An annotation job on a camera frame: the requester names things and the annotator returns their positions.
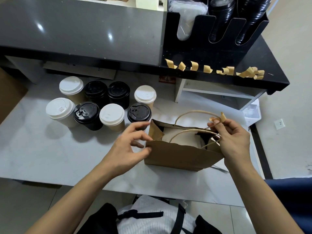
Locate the person's left hand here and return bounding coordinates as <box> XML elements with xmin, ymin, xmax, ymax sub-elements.
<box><xmin>100</xmin><ymin>121</ymin><xmax>153</xmax><ymax>178</ymax></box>

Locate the person's right hand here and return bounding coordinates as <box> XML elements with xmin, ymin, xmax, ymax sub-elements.
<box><xmin>207</xmin><ymin>118</ymin><xmax>252</xmax><ymax>169</ymax></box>

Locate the single tan tape strip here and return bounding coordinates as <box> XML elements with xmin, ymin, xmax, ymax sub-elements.
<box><xmin>210</xmin><ymin>112</ymin><xmax>228</xmax><ymax>123</ymax></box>

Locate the brown paper bag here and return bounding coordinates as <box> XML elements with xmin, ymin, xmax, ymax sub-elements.
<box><xmin>144</xmin><ymin>110</ymin><xmax>226</xmax><ymax>172</ymax></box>
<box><xmin>0</xmin><ymin>68</ymin><xmax>28</xmax><ymax>124</ymax></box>

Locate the group of lidded coffee cups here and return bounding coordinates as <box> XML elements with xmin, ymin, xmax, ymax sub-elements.
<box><xmin>46</xmin><ymin>76</ymin><xmax>157</xmax><ymax>132</ymax></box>

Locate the person's left forearm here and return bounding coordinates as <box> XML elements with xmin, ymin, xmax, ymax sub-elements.
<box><xmin>27</xmin><ymin>165</ymin><xmax>123</xmax><ymax>234</ymax></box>

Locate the person's right forearm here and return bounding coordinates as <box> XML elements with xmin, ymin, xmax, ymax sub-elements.
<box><xmin>227</xmin><ymin>158</ymin><xmax>303</xmax><ymax>234</ymax></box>

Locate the person's white shirt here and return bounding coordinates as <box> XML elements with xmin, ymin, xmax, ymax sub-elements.
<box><xmin>117</xmin><ymin>195</ymin><xmax>196</xmax><ymax>234</ymax></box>

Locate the white small appliance on floor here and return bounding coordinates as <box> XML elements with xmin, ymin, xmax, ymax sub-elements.
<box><xmin>242</xmin><ymin>98</ymin><xmax>262</xmax><ymax>127</ymax></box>

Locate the black body harness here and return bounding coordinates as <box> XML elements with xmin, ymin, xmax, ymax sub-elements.
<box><xmin>78</xmin><ymin>202</ymin><xmax>222</xmax><ymax>234</ymax></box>

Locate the row of tan tape strips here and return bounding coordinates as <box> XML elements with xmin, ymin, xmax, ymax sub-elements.
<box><xmin>165</xmin><ymin>58</ymin><xmax>265</xmax><ymax>80</ymax></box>

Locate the black acrylic organizer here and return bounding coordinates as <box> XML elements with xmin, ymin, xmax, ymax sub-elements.
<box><xmin>162</xmin><ymin>0</ymin><xmax>270</xmax><ymax>64</ymax></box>

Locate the white support panel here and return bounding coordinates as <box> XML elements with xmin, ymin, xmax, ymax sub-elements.
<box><xmin>5</xmin><ymin>56</ymin><xmax>45</xmax><ymax>85</ymax></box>

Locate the plastic wrapped white pack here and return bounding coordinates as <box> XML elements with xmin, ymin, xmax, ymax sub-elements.
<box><xmin>168</xmin><ymin>0</ymin><xmax>209</xmax><ymax>42</ymax></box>

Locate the white box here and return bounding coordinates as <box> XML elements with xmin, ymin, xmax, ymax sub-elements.
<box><xmin>136</xmin><ymin>0</ymin><xmax>160</xmax><ymax>11</ymax></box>

